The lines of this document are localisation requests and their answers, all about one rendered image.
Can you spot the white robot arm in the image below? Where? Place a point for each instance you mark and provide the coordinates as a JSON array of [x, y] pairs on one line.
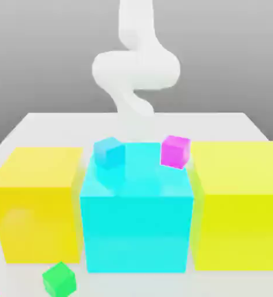
[[136, 69]]

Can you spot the small blue cube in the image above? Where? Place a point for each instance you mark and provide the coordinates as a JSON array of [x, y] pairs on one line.
[[108, 153]]

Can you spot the small magenta cube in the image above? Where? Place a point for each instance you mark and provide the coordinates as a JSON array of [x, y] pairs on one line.
[[174, 151]]

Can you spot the small green cube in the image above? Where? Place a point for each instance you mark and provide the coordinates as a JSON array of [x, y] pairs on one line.
[[59, 280]]

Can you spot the large cyan box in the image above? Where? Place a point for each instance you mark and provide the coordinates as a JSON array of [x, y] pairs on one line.
[[136, 220]]

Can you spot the large golden yellow box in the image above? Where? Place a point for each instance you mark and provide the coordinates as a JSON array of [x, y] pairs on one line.
[[34, 204]]

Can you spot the large lemon yellow box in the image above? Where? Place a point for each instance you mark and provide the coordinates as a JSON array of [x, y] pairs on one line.
[[240, 208]]

